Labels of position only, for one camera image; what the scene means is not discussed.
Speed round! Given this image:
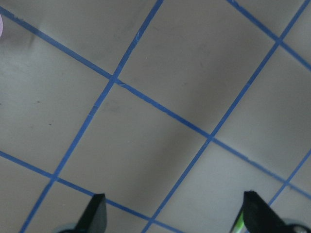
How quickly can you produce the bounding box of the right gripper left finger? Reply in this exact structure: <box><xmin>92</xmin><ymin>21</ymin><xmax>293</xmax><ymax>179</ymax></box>
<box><xmin>73</xmin><ymin>194</ymin><xmax>107</xmax><ymax>233</ymax></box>

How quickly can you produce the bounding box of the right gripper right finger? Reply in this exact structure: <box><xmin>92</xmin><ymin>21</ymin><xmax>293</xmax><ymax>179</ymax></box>
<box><xmin>243</xmin><ymin>191</ymin><xmax>287</xmax><ymax>233</ymax></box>

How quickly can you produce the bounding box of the pink mesh cup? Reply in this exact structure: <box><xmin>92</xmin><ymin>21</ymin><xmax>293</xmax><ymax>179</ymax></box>
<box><xmin>0</xmin><ymin>15</ymin><xmax>3</xmax><ymax>37</ymax></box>

